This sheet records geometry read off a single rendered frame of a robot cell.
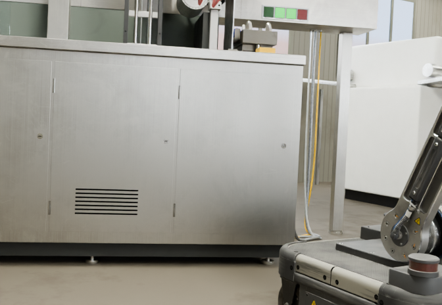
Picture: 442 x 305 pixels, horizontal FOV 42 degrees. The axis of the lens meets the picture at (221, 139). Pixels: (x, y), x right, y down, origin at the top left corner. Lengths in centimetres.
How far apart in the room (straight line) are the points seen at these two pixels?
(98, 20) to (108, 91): 70
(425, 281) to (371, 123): 343
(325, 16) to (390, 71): 177
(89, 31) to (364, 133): 262
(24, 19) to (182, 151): 111
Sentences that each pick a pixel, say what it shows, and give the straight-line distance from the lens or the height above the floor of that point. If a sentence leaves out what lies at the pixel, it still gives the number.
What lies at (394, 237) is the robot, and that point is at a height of 33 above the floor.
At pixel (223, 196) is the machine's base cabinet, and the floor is 30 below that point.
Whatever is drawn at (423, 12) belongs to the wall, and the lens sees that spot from 758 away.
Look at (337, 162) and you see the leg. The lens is 334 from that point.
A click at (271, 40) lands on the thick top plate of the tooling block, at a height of 99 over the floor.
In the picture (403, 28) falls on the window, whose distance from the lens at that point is 726.
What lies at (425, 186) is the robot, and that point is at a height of 47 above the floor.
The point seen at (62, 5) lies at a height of 109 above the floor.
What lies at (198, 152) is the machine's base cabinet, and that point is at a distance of 238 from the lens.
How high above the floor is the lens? 61
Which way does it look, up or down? 2 degrees down
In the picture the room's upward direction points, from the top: 3 degrees clockwise
